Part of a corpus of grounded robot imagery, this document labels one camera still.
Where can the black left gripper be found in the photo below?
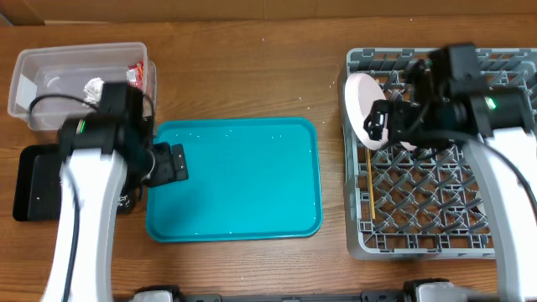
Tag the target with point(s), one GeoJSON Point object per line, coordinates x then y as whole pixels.
{"type": "Point", "coordinates": [170, 168]}

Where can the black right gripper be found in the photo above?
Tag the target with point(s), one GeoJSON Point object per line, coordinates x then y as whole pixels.
{"type": "Point", "coordinates": [398, 116]}

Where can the wooden chopstick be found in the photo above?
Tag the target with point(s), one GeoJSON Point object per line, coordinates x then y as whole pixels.
{"type": "Point", "coordinates": [370, 183]}

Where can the pink plate with rice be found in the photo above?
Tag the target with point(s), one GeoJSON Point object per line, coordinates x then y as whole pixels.
{"type": "Point", "coordinates": [360, 92]}

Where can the white paper tissue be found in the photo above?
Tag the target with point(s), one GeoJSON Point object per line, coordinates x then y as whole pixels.
{"type": "Point", "coordinates": [93, 90]}

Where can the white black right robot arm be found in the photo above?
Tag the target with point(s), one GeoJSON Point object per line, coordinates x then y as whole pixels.
{"type": "Point", "coordinates": [453, 104]}

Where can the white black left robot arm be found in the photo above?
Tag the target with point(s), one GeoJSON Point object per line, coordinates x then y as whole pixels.
{"type": "Point", "coordinates": [101, 153]}

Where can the grey dishwasher rack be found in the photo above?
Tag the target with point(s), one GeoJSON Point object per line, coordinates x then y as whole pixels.
{"type": "Point", "coordinates": [426, 209]}

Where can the clear plastic waste bin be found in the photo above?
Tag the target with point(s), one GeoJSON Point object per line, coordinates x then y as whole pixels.
{"type": "Point", "coordinates": [48, 83]}

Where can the teal serving tray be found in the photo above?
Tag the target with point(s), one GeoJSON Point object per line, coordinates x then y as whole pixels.
{"type": "Point", "coordinates": [253, 178]}

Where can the red snack wrapper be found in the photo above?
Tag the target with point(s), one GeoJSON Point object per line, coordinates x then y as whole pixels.
{"type": "Point", "coordinates": [134, 75]}

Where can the black plastic tray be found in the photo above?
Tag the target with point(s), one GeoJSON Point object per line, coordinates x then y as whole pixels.
{"type": "Point", "coordinates": [37, 195]}

